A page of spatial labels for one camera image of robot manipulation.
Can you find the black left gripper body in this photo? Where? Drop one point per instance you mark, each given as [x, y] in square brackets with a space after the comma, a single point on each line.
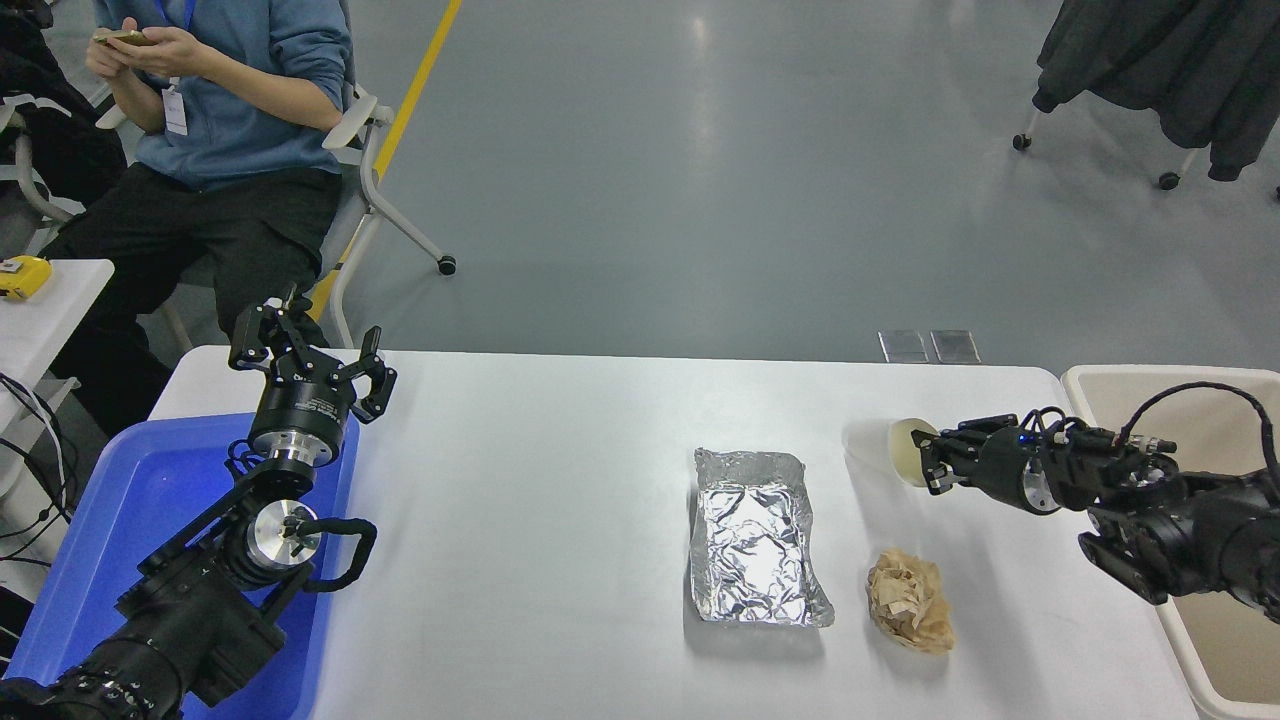
[303, 408]

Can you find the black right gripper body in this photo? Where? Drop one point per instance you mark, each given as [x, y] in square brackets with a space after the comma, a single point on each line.
[1005, 465]

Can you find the white paper cup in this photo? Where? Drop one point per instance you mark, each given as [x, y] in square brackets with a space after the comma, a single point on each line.
[905, 450]

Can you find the gold phone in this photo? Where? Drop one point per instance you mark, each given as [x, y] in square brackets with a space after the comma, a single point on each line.
[120, 37]

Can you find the person's left forearm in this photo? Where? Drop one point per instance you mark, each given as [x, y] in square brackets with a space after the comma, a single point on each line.
[260, 90]

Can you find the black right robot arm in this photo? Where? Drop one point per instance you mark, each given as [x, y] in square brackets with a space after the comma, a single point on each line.
[1200, 540]

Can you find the person's right forearm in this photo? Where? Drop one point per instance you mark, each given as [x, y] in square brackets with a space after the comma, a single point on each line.
[135, 102]

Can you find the crumpled tan paper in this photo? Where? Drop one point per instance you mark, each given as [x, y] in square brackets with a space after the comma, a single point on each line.
[910, 600]

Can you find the person's left hand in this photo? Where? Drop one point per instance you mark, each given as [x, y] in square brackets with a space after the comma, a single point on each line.
[175, 50]

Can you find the person's right hand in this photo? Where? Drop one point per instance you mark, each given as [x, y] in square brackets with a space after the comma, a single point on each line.
[112, 60]

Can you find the silver floor plate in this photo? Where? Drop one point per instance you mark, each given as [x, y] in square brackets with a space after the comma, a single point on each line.
[955, 346]
[903, 346]

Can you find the white wheeled chair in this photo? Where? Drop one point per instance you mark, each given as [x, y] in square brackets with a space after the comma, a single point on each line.
[375, 190]

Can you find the blue plastic tray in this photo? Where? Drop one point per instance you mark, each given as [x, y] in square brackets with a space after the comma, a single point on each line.
[130, 500]

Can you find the silver foil tray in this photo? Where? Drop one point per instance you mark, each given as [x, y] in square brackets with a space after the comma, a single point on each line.
[750, 540]

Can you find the person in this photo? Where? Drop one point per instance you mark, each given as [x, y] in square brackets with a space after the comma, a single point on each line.
[240, 110]

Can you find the white side table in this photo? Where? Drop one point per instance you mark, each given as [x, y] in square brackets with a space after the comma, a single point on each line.
[50, 325]

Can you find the white id badge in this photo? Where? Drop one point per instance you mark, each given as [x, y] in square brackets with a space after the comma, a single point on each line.
[175, 110]

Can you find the yellow tape measure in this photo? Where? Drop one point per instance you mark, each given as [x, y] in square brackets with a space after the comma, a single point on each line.
[22, 277]

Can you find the white wheeled rack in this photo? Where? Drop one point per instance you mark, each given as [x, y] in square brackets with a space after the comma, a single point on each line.
[1021, 142]

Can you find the black garment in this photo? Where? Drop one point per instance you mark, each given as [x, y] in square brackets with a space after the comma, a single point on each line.
[60, 150]

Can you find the large pale bin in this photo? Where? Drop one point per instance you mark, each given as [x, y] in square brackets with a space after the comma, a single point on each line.
[1230, 650]

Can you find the dark hanging coat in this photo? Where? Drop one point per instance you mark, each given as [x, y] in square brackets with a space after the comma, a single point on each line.
[1170, 60]

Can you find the white chair frame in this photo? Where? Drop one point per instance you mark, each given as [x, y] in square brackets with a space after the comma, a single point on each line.
[40, 203]

